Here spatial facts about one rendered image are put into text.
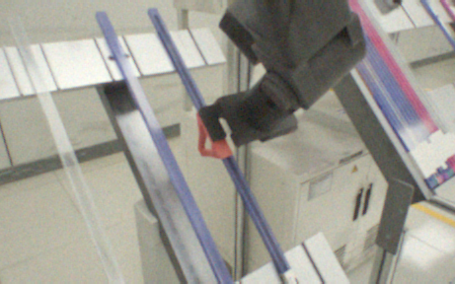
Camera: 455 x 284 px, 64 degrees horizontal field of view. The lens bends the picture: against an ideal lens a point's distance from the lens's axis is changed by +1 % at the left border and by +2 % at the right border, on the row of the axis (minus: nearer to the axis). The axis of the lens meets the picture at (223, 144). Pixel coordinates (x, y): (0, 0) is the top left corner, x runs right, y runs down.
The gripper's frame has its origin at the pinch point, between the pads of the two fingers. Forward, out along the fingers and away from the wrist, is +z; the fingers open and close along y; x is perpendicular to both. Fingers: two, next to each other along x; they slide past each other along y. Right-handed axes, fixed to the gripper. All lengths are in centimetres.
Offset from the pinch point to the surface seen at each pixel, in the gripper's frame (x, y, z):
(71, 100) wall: -97, -25, 161
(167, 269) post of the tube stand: 12.5, 11.8, 12.2
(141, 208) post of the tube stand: 3.2, 13.0, 8.3
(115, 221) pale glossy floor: -16, -17, 141
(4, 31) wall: -127, 0, 131
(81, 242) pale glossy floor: -12, 2, 137
